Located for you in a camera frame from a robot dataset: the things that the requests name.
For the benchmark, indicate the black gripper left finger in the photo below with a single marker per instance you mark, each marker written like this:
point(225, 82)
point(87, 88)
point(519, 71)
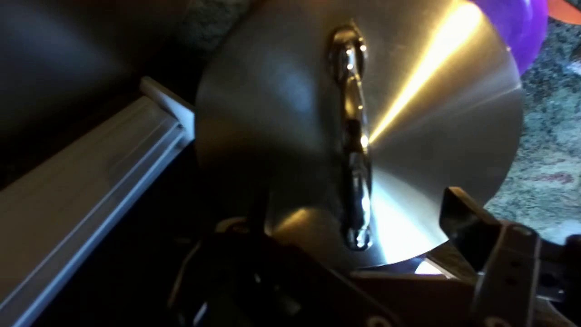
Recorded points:
point(272, 284)

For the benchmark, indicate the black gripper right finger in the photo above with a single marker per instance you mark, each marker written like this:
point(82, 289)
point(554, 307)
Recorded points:
point(501, 266)

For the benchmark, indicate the round metal lid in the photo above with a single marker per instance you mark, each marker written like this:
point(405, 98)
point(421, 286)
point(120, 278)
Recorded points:
point(290, 109)

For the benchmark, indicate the aluminium profile bar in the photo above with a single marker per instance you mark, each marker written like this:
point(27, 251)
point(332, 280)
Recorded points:
point(83, 200)

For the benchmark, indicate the purple plastic plate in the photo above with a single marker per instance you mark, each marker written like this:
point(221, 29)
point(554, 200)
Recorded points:
point(514, 24)

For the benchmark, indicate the red plastic spoon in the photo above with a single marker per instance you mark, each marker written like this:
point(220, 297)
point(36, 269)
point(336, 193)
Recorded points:
point(566, 8)

